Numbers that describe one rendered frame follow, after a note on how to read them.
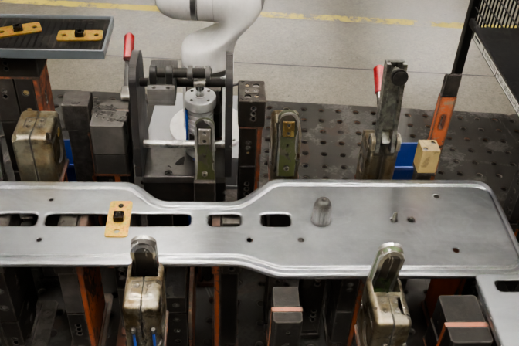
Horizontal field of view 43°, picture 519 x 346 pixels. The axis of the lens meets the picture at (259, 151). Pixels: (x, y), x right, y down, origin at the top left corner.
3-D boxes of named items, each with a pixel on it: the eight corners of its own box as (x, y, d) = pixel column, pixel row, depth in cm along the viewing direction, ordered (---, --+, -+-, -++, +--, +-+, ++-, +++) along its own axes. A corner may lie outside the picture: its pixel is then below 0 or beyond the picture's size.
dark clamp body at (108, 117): (98, 278, 139) (74, 133, 116) (106, 232, 150) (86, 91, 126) (150, 277, 140) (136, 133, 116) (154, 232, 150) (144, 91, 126)
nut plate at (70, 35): (55, 41, 124) (55, 35, 123) (59, 32, 127) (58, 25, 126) (101, 41, 125) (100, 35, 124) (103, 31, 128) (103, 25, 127)
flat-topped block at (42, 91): (22, 222, 151) (-21, 49, 123) (31, 198, 157) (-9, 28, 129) (67, 222, 151) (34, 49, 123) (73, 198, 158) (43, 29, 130)
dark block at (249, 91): (234, 259, 145) (239, 100, 118) (234, 236, 150) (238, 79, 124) (257, 259, 145) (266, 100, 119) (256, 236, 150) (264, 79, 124)
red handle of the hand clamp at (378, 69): (374, 143, 119) (369, 62, 124) (371, 147, 121) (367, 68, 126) (398, 143, 119) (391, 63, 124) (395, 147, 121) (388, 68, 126)
